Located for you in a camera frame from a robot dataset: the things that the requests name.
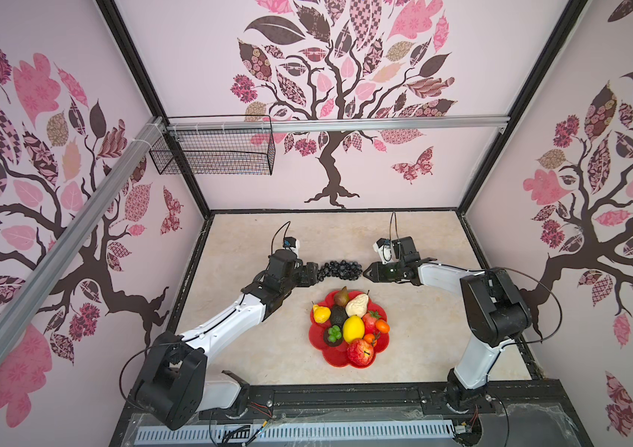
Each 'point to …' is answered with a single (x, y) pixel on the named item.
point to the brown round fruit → (342, 297)
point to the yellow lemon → (353, 328)
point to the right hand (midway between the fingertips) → (367, 270)
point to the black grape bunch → (344, 270)
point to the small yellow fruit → (321, 314)
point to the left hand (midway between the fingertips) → (309, 270)
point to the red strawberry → (370, 321)
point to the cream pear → (357, 305)
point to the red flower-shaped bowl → (338, 356)
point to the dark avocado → (339, 315)
